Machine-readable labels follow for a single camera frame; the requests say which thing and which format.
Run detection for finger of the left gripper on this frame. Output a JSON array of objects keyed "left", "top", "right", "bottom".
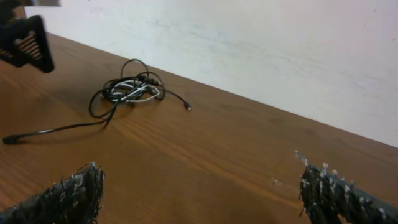
[{"left": 1, "top": 15, "right": 55, "bottom": 73}]

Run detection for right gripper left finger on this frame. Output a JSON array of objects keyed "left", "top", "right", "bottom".
[{"left": 1, "top": 161, "right": 105, "bottom": 224}]

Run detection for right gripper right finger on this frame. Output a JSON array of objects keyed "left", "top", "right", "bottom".
[{"left": 295, "top": 151, "right": 397, "bottom": 224}]

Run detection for black USB cable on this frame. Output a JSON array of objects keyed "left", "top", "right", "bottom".
[{"left": 2, "top": 58, "right": 192, "bottom": 146}]

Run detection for white cable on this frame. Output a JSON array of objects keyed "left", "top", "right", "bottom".
[{"left": 110, "top": 79, "right": 161, "bottom": 103}]

